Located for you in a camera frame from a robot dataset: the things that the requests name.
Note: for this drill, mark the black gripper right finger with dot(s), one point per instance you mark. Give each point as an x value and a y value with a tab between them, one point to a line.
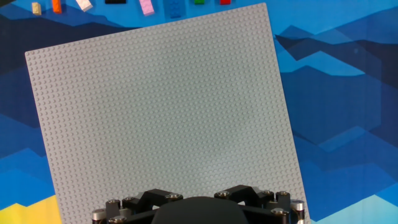
245	194

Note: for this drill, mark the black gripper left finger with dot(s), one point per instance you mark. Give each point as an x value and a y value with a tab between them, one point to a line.
143	199

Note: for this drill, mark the red Lego brick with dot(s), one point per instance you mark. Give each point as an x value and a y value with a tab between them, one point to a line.
225	2

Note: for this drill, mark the blue Lego brick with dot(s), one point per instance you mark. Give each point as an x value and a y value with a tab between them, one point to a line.
174	7

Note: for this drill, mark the grey Lego baseplate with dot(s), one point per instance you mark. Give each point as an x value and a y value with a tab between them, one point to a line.
161	109

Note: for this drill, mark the light pink Lego brick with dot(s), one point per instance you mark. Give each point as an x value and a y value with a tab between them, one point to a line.
146	7

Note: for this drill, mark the green Lego brick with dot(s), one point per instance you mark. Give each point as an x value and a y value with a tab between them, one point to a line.
199	1

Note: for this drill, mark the black Lego plate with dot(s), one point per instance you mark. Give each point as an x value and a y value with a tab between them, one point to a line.
115	1

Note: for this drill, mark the white Lego brick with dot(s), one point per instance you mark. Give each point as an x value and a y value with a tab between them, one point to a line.
84	4

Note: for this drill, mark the orange Lego brick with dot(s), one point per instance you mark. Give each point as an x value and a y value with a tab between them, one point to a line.
56	5

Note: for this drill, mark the tan Lego brick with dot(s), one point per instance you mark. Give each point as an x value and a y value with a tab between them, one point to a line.
36	8

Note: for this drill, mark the blue mountain print tablecloth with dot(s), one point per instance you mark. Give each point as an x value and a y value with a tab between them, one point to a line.
342	124

